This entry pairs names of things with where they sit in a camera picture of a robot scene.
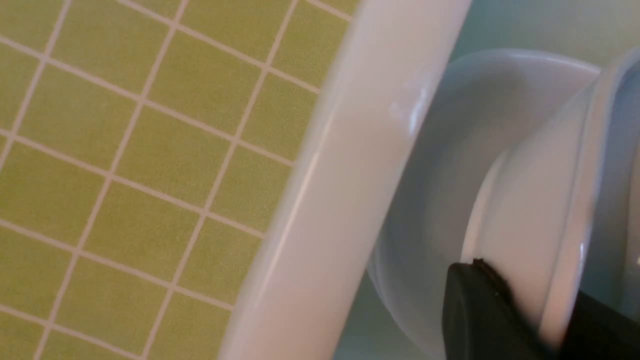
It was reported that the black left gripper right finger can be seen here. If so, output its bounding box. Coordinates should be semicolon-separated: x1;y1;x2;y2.
558;291;640;360

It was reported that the large white plastic tub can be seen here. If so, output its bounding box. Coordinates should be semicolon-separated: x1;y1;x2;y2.
218;0;639;360

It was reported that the white square dish front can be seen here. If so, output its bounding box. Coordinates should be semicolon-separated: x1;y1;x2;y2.
461;48;640;348

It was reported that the white dish stack in tub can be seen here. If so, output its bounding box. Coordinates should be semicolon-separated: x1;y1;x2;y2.
367;48;601;358

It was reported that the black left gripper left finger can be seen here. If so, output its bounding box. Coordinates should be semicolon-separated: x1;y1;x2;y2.
442;259;551;360

